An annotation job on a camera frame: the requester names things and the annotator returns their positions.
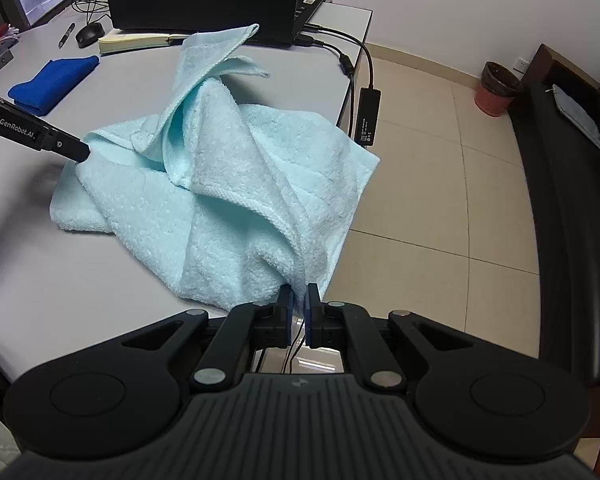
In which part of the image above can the light blue towel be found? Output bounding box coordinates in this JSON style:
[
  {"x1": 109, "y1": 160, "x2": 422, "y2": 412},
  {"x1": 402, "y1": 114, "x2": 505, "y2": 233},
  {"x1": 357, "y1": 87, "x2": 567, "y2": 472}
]
[{"x1": 50, "y1": 22, "x2": 382, "y2": 313}]

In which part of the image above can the folded dark blue cloth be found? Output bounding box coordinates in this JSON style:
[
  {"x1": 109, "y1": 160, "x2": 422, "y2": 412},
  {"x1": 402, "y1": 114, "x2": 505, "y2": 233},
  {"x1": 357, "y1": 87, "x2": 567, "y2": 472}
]
[{"x1": 7, "y1": 55, "x2": 101, "y2": 117}]

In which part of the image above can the black usb adapter with cable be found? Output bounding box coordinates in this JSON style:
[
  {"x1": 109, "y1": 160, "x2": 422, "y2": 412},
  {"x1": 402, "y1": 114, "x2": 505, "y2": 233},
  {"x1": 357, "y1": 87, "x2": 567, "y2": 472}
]
[{"x1": 304, "y1": 22, "x2": 383, "y2": 147}]

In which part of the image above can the grey pouch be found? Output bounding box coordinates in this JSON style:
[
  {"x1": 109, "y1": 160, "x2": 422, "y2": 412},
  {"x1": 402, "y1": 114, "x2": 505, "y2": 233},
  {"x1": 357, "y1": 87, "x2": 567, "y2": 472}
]
[{"x1": 550, "y1": 84, "x2": 600, "y2": 153}]

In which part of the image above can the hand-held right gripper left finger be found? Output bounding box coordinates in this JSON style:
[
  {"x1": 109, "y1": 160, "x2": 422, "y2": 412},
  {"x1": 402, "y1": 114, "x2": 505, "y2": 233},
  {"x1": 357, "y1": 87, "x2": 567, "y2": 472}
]
[{"x1": 85, "y1": 284, "x2": 295, "y2": 392}]

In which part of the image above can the red waste bin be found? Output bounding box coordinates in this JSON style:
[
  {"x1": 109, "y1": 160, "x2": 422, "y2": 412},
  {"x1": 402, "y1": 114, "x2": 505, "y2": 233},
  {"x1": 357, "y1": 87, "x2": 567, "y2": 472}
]
[{"x1": 475, "y1": 61, "x2": 525, "y2": 118}]

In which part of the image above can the black mouse cable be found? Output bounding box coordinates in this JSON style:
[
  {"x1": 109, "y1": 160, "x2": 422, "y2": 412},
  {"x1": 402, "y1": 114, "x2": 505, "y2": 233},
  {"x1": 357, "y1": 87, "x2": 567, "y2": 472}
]
[{"x1": 72, "y1": 0, "x2": 112, "y2": 25}]

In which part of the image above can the cream paper notebook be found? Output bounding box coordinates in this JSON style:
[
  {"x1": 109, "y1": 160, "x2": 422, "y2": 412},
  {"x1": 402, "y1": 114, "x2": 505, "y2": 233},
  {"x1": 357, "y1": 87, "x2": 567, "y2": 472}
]
[{"x1": 98, "y1": 30, "x2": 191, "y2": 56}]

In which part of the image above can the black leather sofa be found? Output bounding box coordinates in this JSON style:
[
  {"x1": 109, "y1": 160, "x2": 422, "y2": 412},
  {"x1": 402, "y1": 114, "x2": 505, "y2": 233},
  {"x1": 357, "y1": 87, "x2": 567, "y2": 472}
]
[{"x1": 507, "y1": 42, "x2": 600, "y2": 401}]

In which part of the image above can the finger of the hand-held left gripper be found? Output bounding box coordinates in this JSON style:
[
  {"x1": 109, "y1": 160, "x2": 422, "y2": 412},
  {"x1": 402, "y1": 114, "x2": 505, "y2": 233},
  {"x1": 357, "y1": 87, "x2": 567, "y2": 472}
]
[{"x1": 47, "y1": 125, "x2": 92, "y2": 163}]

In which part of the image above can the black computer mouse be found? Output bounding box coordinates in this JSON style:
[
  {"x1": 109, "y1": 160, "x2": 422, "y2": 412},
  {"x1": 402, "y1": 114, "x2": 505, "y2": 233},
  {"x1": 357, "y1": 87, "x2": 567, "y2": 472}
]
[{"x1": 76, "y1": 22, "x2": 106, "y2": 49}]

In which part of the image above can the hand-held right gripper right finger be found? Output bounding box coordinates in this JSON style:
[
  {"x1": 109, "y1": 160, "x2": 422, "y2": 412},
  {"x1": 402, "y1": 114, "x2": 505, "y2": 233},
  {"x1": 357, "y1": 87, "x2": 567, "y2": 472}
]
[{"x1": 304, "y1": 282, "x2": 511, "y2": 391}]

